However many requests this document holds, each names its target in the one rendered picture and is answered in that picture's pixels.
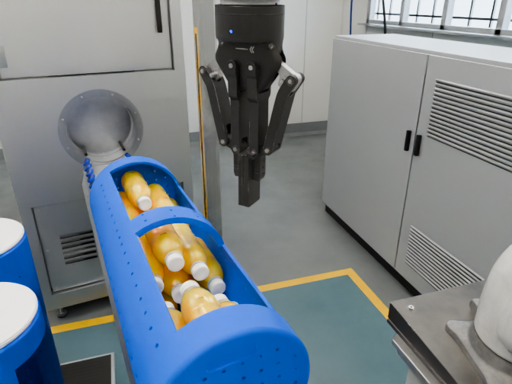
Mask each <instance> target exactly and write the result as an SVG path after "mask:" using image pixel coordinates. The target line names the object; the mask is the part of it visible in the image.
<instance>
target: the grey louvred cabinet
mask: <svg viewBox="0 0 512 384"><path fill-rule="evenodd" d="M322 201H323V202H324V203H325V211H326V212H327V213H328V214H329V215H330V216H331V217H332V218H333V219H334V220H335V221H336V222H337V223H339V224H340V225H341V226H342V227H343V228H344V229H345V230H346V231H347V232H348V233H349V234H350V235H351V236H352V237H353V238H354V239H355V240H356V241H357V242H358V243H359V244H360V245H361V246H362V247H363V248H365V249H366V250H367V251H368V252H369V253H370V254H371V255H372V256H373V257H374V258H375V259H376V260H377V261H378V262H379V263H380V264H381V265H382V266H383V267H384V268H385V269H386V270H387V271H388V272H389V273H390V274H391V275H392V276H393V277H394V278H395V279H396V280H397V281H398V282H399V283H400V284H401V285H402V286H403V287H404V288H405V289H406V290H407V291H408V292H409V293H410V294H411V295H412V296H419V295H422V294H426V293H432V292H435V291H439V290H444V289H448V288H452V287H455V286H461V285H465V284H468V283H474V282H478V281H481V280H487V278H488V275H489V274H490V272H491V269H492V268H493V266H494V263H495V262H496V260H497V259H498V258H499V257H500V256H501V255H502V253H503V252H504V251H505V250H506V249H507V248H508V247H509V246H511V245H512V48H509V47H502V46H490V45H483V44H477V43H464V42H458V41H452V40H439V39H433V38H426V37H414V36H408V35H401V34H360V35H336V36H335V38H334V39H333V50H332V61H331V83H330V94H329V105H328V125H327V136H326V147H325V168H324V179H323V190H322Z"/></svg>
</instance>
